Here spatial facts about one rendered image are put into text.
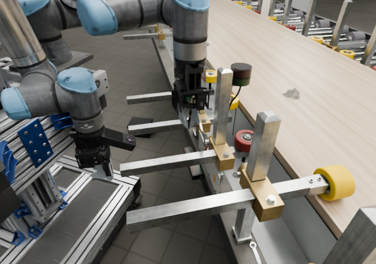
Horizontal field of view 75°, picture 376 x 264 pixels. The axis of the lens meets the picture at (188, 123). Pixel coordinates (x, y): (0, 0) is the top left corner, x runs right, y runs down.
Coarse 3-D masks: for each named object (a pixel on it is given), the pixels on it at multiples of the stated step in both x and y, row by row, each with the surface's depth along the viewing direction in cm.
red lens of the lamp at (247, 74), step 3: (231, 66) 70; (231, 69) 69; (234, 69) 68; (249, 69) 68; (234, 72) 68; (237, 72) 68; (240, 72) 67; (243, 72) 67; (246, 72) 67; (249, 72) 68; (234, 75) 69; (237, 75) 68; (240, 75) 68; (243, 75) 68; (246, 75) 68; (249, 75) 68
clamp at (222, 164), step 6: (210, 138) 85; (210, 144) 85; (222, 144) 83; (216, 150) 80; (222, 150) 80; (228, 150) 80; (222, 156) 78; (216, 162) 81; (222, 162) 77; (228, 162) 78; (222, 168) 79; (228, 168) 80
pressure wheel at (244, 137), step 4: (240, 132) 82; (244, 132) 82; (248, 132) 82; (252, 132) 82; (236, 136) 80; (240, 136) 80; (244, 136) 81; (248, 136) 80; (236, 140) 80; (240, 140) 79; (244, 140) 79; (248, 140) 79; (236, 144) 80; (240, 144) 78; (244, 144) 78; (248, 144) 77; (240, 148) 79; (244, 148) 78; (248, 148) 78; (244, 160) 86
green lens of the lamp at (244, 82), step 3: (234, 78) 69; (249, 78) 69; (234, 81) 69; (237, 81) 69; (240, 81) 69; (243, 81) 69; (246, 81) 69; (249, 81) 70; (234, 84) 70; (237, 84) 70; (240, 84) 69; (243, 84) 69; (246, 84) 70
